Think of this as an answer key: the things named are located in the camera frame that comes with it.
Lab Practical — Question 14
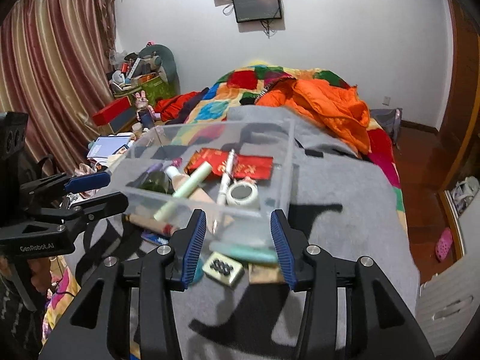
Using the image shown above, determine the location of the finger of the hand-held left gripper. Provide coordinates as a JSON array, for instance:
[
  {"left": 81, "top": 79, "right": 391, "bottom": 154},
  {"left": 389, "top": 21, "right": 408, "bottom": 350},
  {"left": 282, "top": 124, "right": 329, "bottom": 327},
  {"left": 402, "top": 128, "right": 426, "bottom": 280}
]
[
  {"left": 28, "top": 191, "right": 129, "bottom": 229},
  {"left": 19, "top": 170, "right": 112, "bottom": 205}
]

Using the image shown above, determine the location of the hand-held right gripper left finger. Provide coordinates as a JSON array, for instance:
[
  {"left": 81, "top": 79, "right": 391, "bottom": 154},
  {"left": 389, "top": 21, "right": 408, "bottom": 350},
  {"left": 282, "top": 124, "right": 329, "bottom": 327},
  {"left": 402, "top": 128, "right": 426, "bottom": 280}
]
[{"left": 39, "top": 208, "right": 208, "bottom": 360}]

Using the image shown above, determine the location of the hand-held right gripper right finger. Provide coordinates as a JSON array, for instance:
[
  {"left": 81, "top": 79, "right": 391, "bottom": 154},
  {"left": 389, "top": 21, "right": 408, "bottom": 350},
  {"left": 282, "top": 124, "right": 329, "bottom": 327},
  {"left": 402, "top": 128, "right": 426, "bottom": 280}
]
[{"left": 270, "top": 209, "right": 436, "bottom": 360}]

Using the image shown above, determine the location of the dark green glass bottle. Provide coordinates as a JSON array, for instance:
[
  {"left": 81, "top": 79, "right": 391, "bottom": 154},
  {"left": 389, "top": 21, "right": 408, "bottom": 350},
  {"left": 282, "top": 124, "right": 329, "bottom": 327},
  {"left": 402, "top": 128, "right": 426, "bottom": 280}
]
[{"left": 137, "top": 170, "right": 175, "bottom": 195}]

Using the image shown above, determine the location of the pink cosmetic tube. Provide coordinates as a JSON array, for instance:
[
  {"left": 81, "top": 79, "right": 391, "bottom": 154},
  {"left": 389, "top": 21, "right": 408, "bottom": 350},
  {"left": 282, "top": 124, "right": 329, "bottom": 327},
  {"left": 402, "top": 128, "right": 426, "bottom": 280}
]
[{"left": 164, "top": 158, "right": 235, "bottom": 229}]

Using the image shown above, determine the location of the light green tube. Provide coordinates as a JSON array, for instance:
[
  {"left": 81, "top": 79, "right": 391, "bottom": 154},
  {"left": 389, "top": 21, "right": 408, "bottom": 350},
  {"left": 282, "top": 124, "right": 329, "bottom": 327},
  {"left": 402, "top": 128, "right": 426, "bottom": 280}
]
[{"left": 154, "top": 161, "right": 214, "bottom": 223}]

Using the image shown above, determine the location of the white tape roll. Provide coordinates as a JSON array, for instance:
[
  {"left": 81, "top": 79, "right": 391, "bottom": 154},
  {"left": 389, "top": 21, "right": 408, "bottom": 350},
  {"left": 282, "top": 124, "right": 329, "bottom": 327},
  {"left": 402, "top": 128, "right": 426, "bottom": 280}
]
[{"left": 226, "top": 180, "right": 260, "bottom": 208}]

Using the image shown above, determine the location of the white pen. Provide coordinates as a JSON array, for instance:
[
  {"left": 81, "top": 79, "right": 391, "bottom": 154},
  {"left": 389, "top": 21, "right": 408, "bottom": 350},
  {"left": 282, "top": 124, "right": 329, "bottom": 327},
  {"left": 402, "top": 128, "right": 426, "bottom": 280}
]
[{"left": 217, "top": 149, "right": 237, "bottom": 206}]

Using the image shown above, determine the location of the red paper packet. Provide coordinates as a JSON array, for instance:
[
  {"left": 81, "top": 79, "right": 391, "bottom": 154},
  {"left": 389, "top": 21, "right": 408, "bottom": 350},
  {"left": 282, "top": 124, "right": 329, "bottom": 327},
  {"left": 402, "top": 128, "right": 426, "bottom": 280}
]
[{"left": 187, "top": 148, "right": 274, "bottom": 180}]

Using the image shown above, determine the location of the clear plastic storage box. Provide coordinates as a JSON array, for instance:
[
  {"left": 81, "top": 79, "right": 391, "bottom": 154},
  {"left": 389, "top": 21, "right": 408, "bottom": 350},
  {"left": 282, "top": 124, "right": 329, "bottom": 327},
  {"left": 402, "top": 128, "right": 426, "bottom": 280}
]
[{"left": 112, "top": 118, "right": 297, "bottom": 250}]

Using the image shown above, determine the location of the brown cardboard piece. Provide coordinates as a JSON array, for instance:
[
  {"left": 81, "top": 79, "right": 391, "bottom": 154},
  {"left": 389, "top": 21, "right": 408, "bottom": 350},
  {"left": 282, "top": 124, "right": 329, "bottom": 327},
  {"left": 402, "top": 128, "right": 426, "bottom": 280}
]
[{"left": 248, "top": 262, "right": 286, "bottom": 285}]

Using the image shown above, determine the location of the blue patterned object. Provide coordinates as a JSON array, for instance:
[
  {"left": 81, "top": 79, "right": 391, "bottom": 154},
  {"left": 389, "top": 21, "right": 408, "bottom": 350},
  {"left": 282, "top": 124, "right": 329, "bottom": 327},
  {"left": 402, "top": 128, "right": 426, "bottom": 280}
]
[{"left": 142, "top": 232, "right": 171, "bottom": 247}]

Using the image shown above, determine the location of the blue white notebook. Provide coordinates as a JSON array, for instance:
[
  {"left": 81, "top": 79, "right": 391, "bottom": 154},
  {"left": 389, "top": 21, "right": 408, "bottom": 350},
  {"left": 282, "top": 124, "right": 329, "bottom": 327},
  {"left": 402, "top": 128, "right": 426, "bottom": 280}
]
[{"left": 87, "top": 135, "right": 132, "bottom": 158}]

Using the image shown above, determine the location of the brown cardboard tube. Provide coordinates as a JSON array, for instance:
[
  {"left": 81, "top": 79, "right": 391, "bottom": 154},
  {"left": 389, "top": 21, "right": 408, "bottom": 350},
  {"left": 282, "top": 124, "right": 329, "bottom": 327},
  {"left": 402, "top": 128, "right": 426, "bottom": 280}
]
[{"left": 125, "top": 213, "right": 181, "bottom": 235}]

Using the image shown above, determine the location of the dark chair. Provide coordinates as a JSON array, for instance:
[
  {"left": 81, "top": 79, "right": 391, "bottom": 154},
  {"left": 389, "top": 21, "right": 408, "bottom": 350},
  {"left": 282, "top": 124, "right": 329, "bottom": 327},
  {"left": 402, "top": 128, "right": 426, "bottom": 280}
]
[{"left": 20, "top": 153, "right": 59, "bottom": 186}]

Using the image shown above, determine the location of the red flat box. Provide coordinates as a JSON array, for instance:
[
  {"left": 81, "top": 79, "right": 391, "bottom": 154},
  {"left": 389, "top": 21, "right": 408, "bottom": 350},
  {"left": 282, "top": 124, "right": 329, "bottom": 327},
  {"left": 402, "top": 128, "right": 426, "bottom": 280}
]
[{"left": 92, "top": 97, "right": 136, "bottom": 126}]

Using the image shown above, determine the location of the grey black blanket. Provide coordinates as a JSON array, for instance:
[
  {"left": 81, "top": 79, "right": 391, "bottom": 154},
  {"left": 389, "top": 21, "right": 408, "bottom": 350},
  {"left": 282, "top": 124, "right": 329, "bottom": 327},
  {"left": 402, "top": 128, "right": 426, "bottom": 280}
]
[{"left": 75, "top": 105, "right": 421, "bottom": 360}]

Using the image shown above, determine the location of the pink rabbit toy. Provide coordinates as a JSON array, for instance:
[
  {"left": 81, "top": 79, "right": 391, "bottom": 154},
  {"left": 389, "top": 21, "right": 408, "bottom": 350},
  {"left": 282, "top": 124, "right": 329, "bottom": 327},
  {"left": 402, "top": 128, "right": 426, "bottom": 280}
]
[{"left": 135, "top": 91, "right": 154, "bottom": 115}]

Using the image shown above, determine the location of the striped brown curtain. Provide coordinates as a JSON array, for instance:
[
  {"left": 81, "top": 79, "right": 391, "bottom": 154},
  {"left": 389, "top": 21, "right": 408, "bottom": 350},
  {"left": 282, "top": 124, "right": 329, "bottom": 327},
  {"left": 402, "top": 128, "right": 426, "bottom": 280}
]
[{"left": 0, "top": 0, "right": 117, "bottom": 175}]

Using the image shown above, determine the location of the red cloth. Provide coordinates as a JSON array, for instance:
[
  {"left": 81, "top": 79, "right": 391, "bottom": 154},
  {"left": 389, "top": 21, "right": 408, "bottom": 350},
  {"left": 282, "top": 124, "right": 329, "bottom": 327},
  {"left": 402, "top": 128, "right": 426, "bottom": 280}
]
[{"left": 154, "top": 92, "right": 211, "bottom": 122}]

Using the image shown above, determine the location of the green cardboard box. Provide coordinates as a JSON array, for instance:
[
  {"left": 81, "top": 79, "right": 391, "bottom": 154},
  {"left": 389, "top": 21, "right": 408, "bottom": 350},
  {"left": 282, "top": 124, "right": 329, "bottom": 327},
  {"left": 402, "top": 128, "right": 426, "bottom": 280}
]
[{"left": 140, "top": 79, "right": 177, "bottom": 106}]

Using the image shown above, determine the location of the grey plush toy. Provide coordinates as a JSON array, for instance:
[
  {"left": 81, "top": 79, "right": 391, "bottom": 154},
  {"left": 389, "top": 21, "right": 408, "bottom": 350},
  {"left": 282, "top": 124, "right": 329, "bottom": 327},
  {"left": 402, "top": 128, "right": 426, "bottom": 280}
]
[{"left": 137, "top": 44, "right": 180, "bottom": 94}]

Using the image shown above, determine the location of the orange jacket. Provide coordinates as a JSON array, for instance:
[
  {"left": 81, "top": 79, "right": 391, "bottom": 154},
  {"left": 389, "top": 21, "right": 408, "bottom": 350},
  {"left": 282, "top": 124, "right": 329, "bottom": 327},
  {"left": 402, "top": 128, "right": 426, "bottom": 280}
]
[{"left": 255, "top": 79, "right": 372, "bottom": 154}]

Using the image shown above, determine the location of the pink clog shoe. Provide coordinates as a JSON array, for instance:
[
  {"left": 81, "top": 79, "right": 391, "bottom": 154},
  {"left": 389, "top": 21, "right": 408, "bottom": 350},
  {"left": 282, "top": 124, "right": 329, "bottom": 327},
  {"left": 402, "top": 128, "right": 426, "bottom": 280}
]
[{"left": 435, "top": 228, "right": 454, "bottom": 262}]

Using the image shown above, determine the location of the grey backpack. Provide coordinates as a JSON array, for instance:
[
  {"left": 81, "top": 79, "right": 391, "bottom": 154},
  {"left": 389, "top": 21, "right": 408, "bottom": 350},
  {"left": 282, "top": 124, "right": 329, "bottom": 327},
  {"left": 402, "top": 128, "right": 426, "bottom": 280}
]
[{"left": 369, "top": 108, "right": 404, "bottom": 143}]

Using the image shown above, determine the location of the brown lace curtain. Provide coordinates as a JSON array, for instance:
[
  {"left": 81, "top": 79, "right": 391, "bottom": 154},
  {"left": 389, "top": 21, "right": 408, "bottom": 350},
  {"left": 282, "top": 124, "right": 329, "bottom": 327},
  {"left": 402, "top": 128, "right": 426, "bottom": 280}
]
[{"left": 94, "top": 0, "right": 118, "bottom": 58}]

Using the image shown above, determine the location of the colourful patchwork blanket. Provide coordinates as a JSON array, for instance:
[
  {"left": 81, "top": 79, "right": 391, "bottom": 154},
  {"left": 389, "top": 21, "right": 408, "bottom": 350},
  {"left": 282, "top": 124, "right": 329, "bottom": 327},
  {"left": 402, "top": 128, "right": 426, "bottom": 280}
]
[{"left": 154, "top": 65, "right": 407, "bottom": 229}]

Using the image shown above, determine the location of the white bag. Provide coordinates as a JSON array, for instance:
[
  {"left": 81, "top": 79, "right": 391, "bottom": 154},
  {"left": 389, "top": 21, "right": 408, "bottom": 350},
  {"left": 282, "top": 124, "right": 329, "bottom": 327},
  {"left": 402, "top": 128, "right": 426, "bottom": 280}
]
[{"left": 452, "top": 176, "right": 480, "bottom": 214}]

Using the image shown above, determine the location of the wooden wardrobe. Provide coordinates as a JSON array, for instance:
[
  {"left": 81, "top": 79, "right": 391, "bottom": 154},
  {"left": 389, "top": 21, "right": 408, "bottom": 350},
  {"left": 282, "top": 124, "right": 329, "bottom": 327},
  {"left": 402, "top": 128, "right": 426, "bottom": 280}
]
[{"left": 437, "top": 0, "right": 480, "bottom": 263}]

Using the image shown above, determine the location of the small black monitor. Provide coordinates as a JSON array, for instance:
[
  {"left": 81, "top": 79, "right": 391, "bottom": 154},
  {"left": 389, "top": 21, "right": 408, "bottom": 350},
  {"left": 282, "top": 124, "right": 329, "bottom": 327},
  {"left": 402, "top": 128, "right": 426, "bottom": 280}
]
[{"left": 232, "top": 0, "right": 284, "bottom": 23}]

